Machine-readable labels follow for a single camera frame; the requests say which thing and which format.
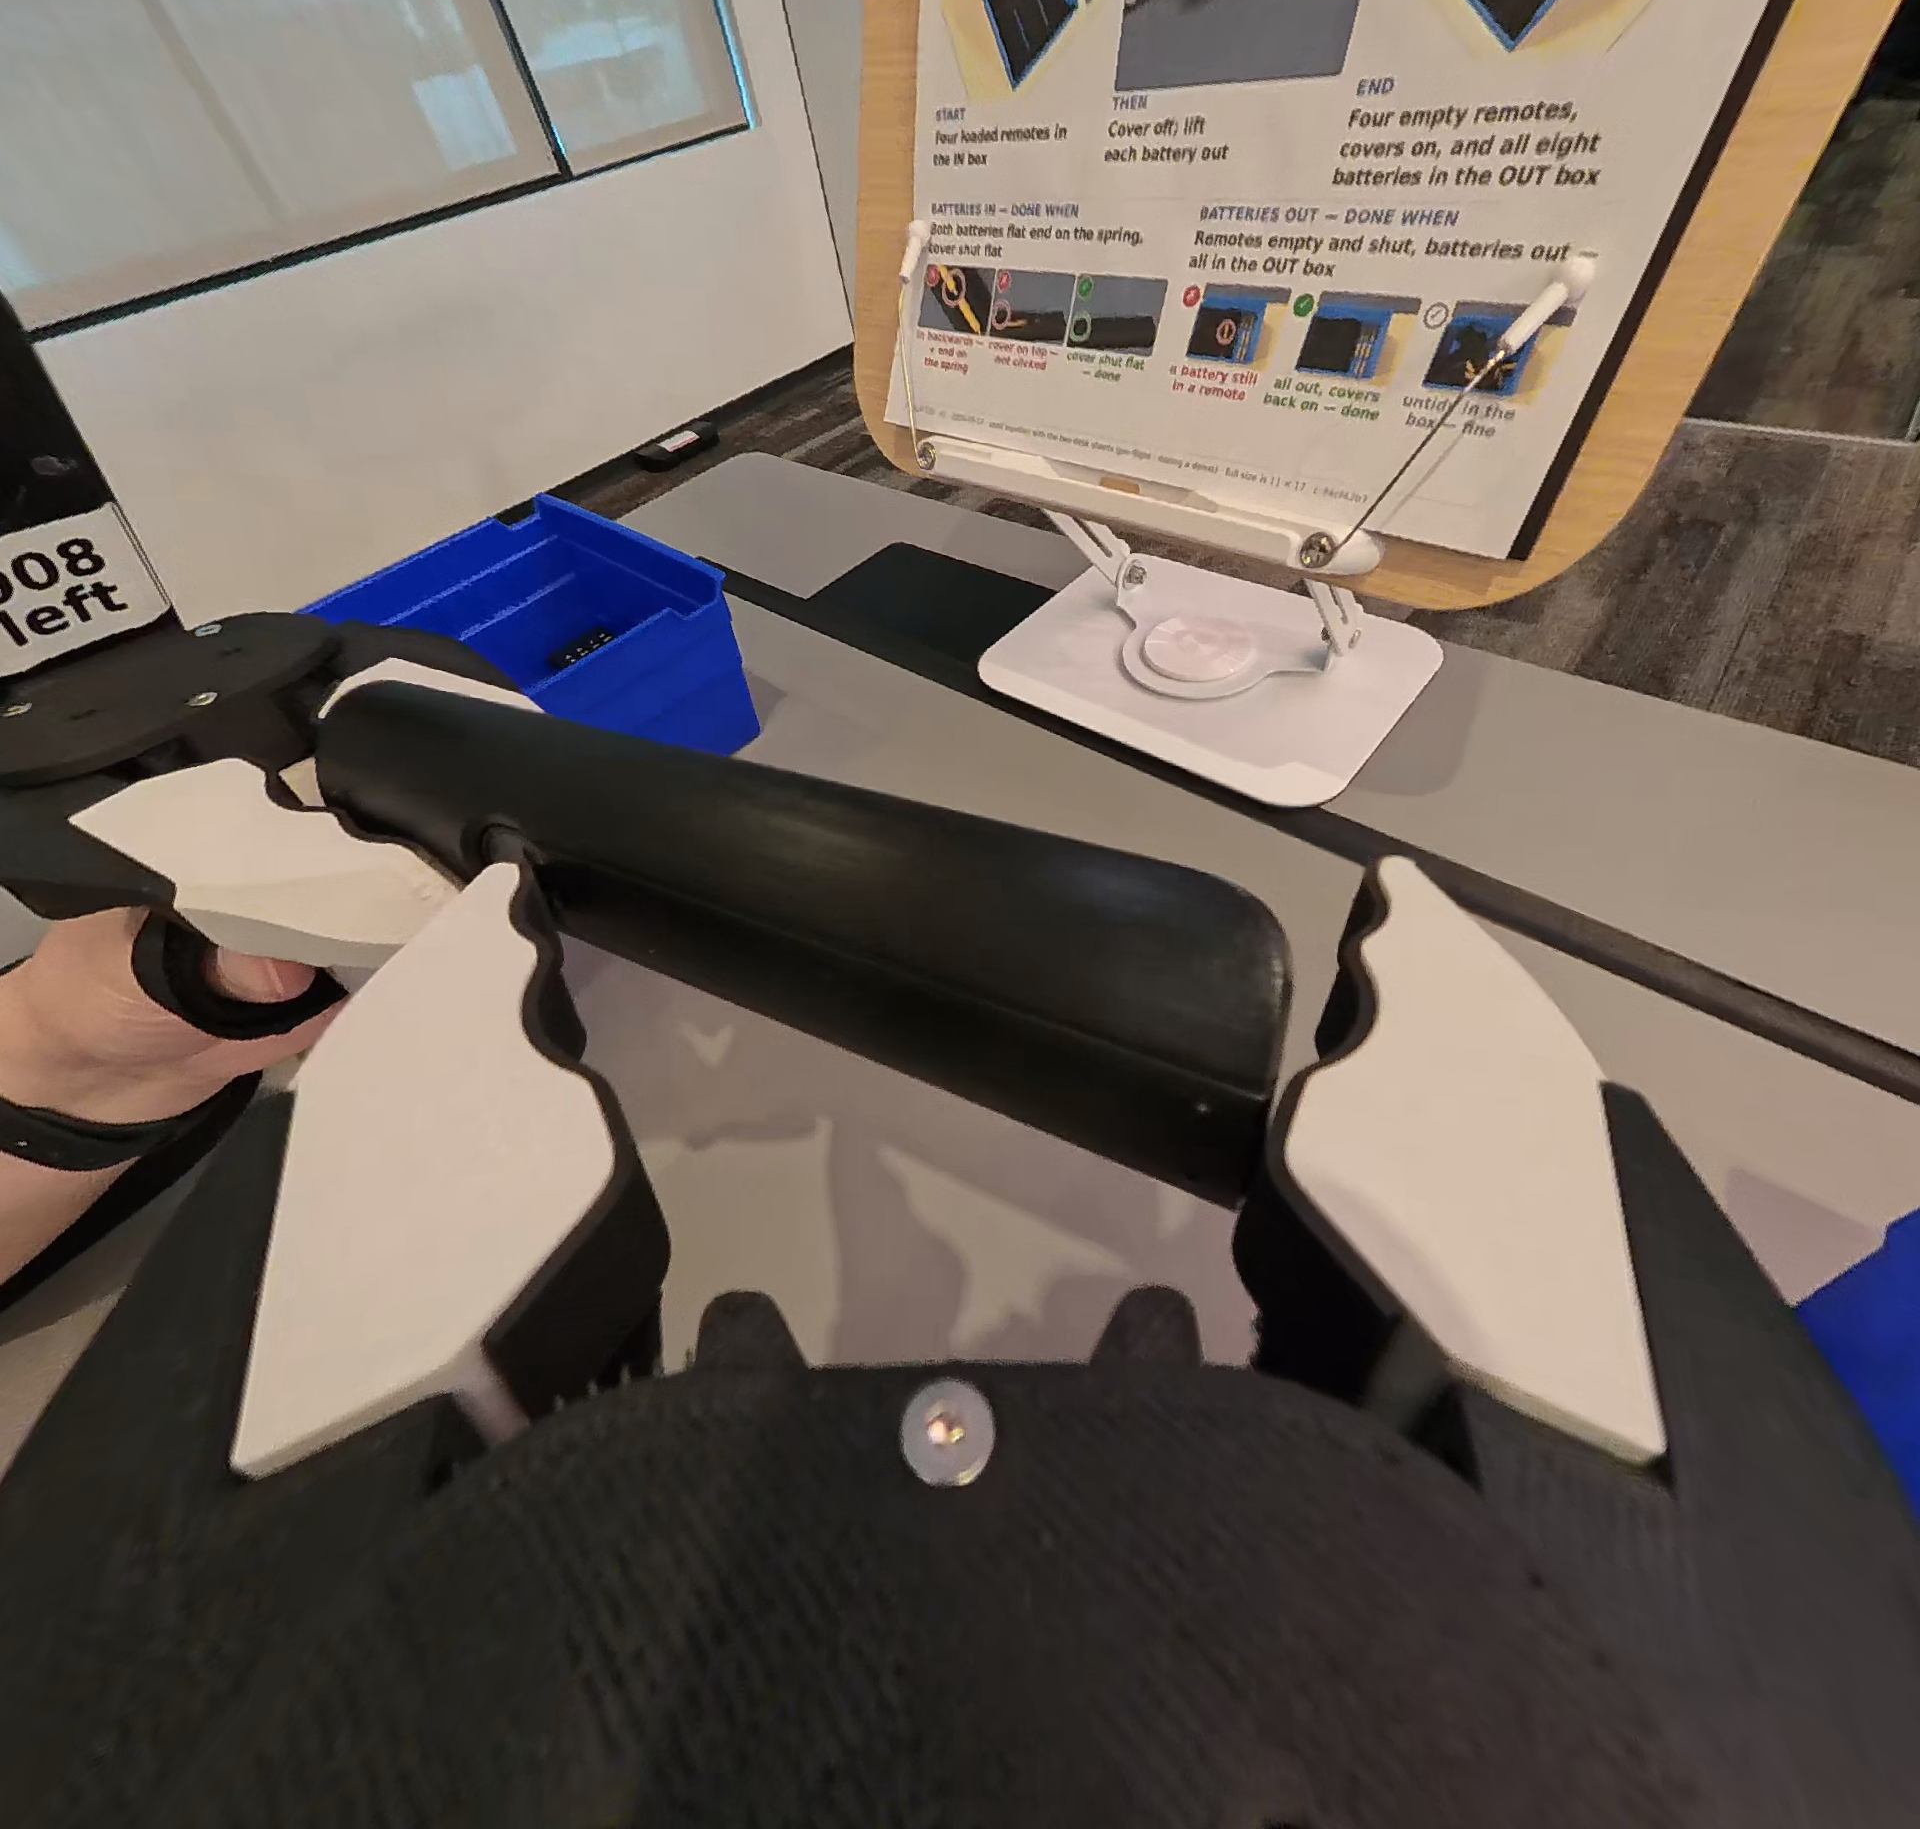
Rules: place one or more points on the black remote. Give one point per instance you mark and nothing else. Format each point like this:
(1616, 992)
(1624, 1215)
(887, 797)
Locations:
(900, 915)
(585, 648)

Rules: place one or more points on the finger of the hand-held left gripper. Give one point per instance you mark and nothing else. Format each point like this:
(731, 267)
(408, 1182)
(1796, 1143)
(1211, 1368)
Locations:
(287, 861)
(437, 684)

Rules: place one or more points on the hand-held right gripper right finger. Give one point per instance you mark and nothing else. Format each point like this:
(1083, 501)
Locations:
(1470, 1154)

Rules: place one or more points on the person's left hand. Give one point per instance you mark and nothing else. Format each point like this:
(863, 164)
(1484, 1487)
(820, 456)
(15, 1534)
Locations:
(77, 1034)

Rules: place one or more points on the blue plastic bin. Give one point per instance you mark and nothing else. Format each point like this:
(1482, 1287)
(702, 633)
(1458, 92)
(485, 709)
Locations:
(1868, 1364)
(645, 675)

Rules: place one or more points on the black framed window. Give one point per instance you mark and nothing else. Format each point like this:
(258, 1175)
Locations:
(302, 89)

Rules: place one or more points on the black wristband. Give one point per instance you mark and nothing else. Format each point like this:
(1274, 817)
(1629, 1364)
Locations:
(77, 1139)

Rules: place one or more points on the black wrist rest pad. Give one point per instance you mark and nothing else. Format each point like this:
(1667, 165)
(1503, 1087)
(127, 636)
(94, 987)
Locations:
(165, 1200)

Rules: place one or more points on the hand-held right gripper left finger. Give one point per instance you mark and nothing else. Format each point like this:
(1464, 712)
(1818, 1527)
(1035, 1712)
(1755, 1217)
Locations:
(437, 1169)

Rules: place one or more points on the instruction sheet on stand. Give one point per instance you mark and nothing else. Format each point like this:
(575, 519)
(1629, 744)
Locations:
(1697, 402)

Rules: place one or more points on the small black floor box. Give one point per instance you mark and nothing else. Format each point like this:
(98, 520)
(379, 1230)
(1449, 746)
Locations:
(675, 445)

